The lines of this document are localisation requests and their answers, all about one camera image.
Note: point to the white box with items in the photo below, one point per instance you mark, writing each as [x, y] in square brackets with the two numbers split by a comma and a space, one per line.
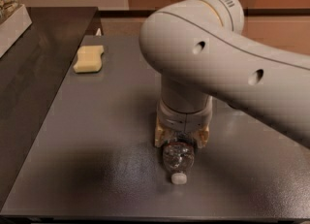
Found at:
[14, 21]

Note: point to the clear plastic water bottle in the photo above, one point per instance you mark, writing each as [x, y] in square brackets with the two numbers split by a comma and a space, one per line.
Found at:
[178, 159]

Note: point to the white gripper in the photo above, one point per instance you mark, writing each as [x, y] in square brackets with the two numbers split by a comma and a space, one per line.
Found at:
[184, 120]

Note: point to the yellow sponge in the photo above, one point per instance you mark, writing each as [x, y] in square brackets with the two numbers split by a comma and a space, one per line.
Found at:
[89, 59]

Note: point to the dark side table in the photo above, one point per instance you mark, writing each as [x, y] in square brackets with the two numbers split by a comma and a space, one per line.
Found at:
[31, 72]

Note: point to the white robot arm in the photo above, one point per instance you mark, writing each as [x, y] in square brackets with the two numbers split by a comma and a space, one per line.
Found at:
[198, 48]

